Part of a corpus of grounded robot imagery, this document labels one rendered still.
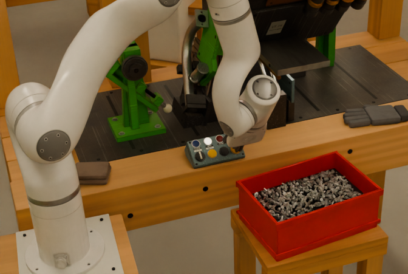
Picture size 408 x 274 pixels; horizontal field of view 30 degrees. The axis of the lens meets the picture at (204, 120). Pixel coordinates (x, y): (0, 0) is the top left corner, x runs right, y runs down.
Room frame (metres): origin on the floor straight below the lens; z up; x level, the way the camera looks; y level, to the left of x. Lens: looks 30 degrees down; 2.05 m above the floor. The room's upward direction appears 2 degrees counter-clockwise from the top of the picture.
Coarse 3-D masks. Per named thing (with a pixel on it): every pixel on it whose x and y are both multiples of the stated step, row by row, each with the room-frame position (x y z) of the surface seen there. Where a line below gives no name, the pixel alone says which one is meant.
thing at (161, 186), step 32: (288, 128) 1.94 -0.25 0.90; (320, 128) 1.93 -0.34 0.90; (352, 128) 1.93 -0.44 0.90; (384, 128) 1.92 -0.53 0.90; (128, 160) 1.80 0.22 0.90; (160, 160) 1.79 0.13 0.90; (256, 160) 1.79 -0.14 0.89; (288, 160) 1.82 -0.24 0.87; (352, 160) 1.88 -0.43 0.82; (384, 160) 1.92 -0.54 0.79; (96, 192) 1.65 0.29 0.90; (128, 192) 1.67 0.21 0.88; (160, 192) 1.70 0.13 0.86; (192, 192) 1.73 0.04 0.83; (224, 192) 1.76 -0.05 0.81; (32, 224) 1.59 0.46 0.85; (128, 224) 1.67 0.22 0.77
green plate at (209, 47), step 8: (208, 8) 2.11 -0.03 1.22; (208, 16) 2.09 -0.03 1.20; (208, 32) 2.06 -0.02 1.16; (216, 32) 2.01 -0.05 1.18; (208, 40) 2.05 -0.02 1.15; (216, 40) 2.00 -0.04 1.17; (200, 48) 2.09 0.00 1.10; (208, 48) 2.04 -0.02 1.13; (216, 48) 2.00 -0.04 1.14; (200, 56) 2.07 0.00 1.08; (208, 56) 2.02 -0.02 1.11; (216, 56) 2.00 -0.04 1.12
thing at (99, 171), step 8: (80, 168) 1.72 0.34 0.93; (88, 168) 1.72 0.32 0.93; (96, 168) 1.72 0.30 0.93; (104, 168) 1.72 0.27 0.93; (80, 176) 1.69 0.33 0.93; (88, 176) 1.69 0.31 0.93; (96, 176) 1.69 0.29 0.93; (104, 176) 1.69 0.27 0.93; (80, 184) 1.69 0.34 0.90; (88, 184) 1.69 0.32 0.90; (96, 184) 1.68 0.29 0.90; (104, 184) 1.68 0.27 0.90
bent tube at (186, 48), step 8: (200, 16) 2.10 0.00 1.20; (192, 24) 2.10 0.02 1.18; (200, 24) 2.06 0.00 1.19; (208, 24) 2.07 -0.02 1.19; (192, 32) 2.11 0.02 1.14; (184, 40) 2.13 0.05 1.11; (192, 40) 2.13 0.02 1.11; (184, 48) 2.13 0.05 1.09; (184, 56) 2.11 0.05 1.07; (184, 64) 2.09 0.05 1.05; (184, 72) 2.07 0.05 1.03; (184, 80) 2.05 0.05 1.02; (184, 88) 2.04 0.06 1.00; (192, 88) 2.03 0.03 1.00
